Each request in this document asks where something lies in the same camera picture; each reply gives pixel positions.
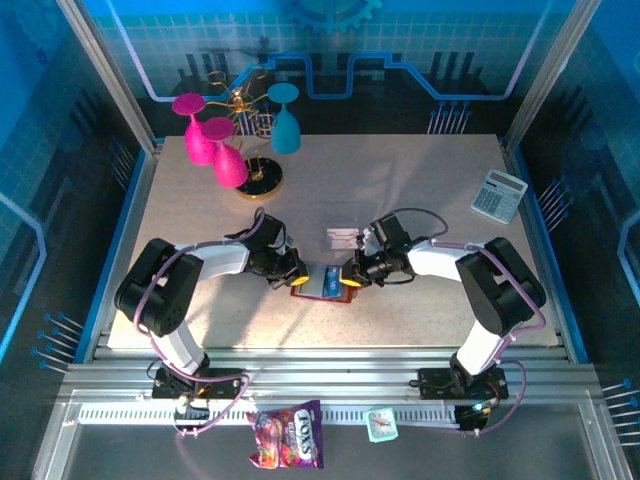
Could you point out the red leather card holder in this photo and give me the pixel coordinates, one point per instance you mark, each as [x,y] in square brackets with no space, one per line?
[312,286]

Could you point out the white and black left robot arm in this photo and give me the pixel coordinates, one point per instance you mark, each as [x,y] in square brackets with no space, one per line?
[160,285]

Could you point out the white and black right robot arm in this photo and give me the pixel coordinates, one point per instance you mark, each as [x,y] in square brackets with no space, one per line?
[505,290]

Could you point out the pink goblet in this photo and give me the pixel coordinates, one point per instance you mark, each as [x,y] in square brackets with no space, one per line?
[200,147]
[231,167]

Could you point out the white desk calculator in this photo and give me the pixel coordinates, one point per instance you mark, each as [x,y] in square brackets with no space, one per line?
[499,196]

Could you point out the teal goblet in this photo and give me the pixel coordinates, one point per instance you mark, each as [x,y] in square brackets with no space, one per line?
[285,135]

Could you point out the small teal alarm clock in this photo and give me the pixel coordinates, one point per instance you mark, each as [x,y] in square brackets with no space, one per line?
[381,425]

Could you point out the purple candy bag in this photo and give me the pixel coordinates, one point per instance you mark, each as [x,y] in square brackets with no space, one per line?
[285,435]

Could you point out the small controller board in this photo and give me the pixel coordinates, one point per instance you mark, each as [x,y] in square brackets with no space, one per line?
[472,415]
[192,412]

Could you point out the aluminium table rail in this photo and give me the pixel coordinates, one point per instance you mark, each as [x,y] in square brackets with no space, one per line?
[325,370]

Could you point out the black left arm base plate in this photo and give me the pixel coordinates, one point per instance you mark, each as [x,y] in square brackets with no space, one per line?
[225,385]

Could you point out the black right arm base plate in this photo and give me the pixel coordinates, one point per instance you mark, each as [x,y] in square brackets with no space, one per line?
[435,384]

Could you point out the aluminium frame post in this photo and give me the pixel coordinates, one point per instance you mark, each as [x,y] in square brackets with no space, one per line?
[100,65]
[550,65]

